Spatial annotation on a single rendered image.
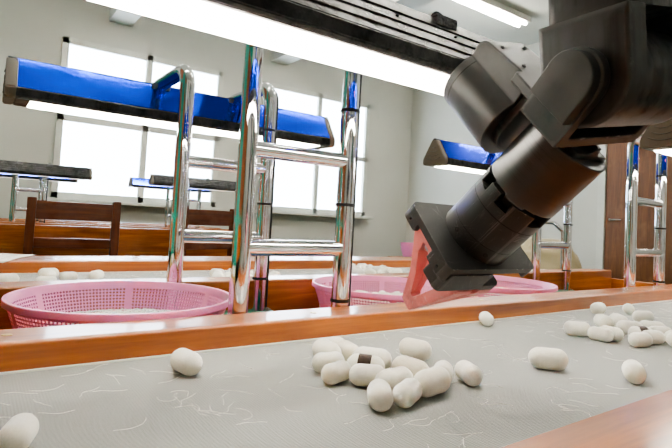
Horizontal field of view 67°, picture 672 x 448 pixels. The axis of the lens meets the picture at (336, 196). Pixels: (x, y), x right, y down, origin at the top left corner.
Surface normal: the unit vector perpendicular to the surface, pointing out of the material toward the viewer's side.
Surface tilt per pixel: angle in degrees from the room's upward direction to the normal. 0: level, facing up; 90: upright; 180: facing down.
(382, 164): 90
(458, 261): 49
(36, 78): 58
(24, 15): 90
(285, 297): 90
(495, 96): 76
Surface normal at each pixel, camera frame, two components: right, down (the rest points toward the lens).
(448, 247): 0.47, -0.66
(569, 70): -0.88, 0.10
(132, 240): 0.58, 0.00
